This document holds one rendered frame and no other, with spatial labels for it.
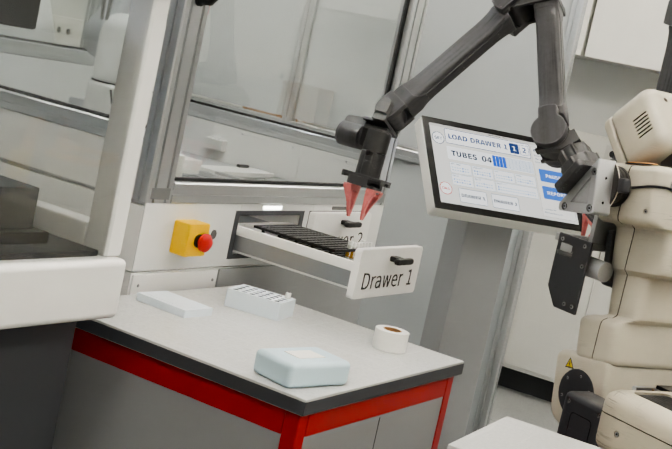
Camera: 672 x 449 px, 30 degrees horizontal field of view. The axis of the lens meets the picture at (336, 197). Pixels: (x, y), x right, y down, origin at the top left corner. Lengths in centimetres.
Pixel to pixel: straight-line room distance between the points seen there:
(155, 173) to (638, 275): 102
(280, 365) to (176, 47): 75
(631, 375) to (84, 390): 113
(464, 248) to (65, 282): 187
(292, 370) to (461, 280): 169
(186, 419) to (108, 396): 18
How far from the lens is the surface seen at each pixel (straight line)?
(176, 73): 256
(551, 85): 274
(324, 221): 313
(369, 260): 270
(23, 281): 199
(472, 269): 375
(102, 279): 213
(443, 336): 376
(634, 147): 269
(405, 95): 284
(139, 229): 258
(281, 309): 260
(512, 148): 380
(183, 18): 255
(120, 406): 233
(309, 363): 214
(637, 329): 272
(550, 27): 283
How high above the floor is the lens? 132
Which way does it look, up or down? 6 degrees down
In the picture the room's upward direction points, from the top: 12 degrees clockwise
